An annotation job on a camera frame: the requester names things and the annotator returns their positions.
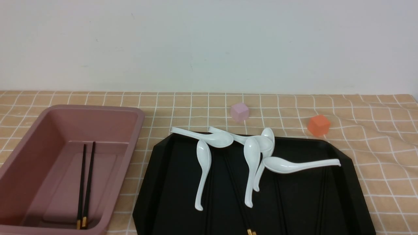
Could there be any black chopstick gold tip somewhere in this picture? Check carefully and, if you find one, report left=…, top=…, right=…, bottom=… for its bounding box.
left=222, top=154, right=256, bottom=235

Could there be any white ceramic spoon far left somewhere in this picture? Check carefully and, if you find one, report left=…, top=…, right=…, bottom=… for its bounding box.
left=170, top=127, right=234, bottom=148

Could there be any pink cube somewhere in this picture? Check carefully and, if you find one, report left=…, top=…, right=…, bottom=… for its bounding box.
left=230, top=102, right=250, bottom=122

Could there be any white ceramic spoon top middle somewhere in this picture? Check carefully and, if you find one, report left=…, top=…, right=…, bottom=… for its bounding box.
left=208, top=127, right=249, bottom=145

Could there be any white ceramic spoon left vertical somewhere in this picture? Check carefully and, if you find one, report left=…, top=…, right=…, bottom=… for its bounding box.
left=195, top=140, right=212, bottom=211

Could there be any white ceramic spoon vertical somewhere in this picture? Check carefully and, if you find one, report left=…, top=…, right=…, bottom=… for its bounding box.
left=244, top=136, right=260, bottom=208
left=195, top=140, right=212, bottom=211

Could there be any white ceramic spoon centre vertical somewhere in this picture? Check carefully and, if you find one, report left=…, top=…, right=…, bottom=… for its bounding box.
left=244, top=136, right=260, bottom=208

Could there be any white ceramic spoon upright behind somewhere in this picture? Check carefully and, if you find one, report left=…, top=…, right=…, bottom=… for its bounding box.
left=253, top=128, right=275, bottom=192

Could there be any white ceramic spoon right horizontal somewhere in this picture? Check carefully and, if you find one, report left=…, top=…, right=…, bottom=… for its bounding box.
left=262, top=157, right=341, bottom=174

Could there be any black chopstick tray centre right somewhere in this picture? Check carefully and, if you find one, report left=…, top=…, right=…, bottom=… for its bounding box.
left=274, top=174, right=288, bottom=235

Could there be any black chopstick tray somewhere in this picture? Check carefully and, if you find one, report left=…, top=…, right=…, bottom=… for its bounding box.
left=315, top=167, right=328, bottom=235
left=274, top=174, right=288, bottom=235

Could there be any orange cube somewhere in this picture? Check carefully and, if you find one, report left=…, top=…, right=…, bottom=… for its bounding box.
left=307, top=115, right=330, bottom=137

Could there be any black plastic tray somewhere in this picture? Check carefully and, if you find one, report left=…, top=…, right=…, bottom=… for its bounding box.
left=133, top=134, right=376, bottom=235

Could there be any black chopstick in bin right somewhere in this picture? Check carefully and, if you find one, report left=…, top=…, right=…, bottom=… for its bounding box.
left=81, top=142, right=96, bottom=230

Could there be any black chopstick in bin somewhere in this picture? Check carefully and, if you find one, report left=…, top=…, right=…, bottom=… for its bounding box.
left=81, top=142, right=96, bottom=230
left=76, top=144, right=87, bottom=230

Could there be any black chopstick in bin left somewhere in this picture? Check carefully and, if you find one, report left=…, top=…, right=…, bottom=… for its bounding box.
left=76, top=144, right=87, bottom=230

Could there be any checked orange tablecloth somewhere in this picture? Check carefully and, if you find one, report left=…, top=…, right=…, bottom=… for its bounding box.
left=0, top=90, right=418, bottom=235

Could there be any pink plastic bin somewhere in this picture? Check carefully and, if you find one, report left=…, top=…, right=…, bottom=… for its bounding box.
left=0, top=105, right=145, bottom=235

